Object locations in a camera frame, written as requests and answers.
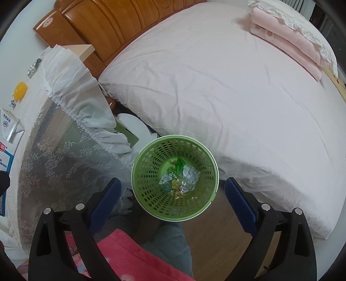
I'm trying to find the light wooden nightstand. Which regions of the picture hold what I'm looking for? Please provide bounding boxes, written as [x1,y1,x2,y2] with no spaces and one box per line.
[63,44,96,62]

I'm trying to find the yellow spiky ball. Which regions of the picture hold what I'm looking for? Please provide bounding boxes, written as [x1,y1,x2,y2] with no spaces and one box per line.
[14,81,28,101]

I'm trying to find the green plastic waste basket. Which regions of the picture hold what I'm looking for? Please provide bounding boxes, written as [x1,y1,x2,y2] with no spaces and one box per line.
[131,135,219,223]

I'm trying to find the white plastic object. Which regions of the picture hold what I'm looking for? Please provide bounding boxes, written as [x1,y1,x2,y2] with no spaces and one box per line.
[116,113,158,152]

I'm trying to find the grey fleece clothing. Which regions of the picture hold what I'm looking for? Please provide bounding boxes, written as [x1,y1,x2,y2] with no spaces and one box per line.
[140,221,194,281]

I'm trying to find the bed with pink sheet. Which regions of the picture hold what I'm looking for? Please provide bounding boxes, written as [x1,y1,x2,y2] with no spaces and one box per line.
[98,0,346,241]

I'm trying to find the wooden bed headboard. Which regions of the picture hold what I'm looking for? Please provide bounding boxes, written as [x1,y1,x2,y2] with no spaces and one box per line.
[33,0,207,78]

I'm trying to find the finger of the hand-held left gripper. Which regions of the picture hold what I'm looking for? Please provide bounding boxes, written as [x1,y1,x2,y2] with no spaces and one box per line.
[0,173,11,201]

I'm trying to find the blue white milk carton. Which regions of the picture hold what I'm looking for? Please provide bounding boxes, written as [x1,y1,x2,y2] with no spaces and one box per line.
[0,108,26,217]

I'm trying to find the silver blister pack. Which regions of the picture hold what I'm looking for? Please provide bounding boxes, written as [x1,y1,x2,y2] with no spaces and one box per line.
[27,58,44,79]

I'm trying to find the green flat box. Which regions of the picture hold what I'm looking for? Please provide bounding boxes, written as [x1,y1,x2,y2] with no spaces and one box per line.
[115,122,140,147]

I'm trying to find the folded pink blanket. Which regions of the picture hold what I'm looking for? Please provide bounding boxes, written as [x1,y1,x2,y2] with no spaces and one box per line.
[248,0,337,82]

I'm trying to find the white blue paper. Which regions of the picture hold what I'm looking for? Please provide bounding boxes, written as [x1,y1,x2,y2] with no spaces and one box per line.
[182,166,201,187]

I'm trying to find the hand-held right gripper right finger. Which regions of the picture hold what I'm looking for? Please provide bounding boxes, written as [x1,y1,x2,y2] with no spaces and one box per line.
[225,177,317,281]

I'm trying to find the yellow candy wrapper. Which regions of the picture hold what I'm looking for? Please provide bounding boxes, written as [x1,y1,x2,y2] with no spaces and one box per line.
[170,178,190,200]

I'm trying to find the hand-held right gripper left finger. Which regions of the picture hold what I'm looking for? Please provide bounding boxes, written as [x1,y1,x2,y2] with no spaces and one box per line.
[28,177,122,281]

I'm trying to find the green yellow snack bag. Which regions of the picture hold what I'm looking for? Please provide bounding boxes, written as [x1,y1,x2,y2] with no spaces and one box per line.
[162,159,187,187]

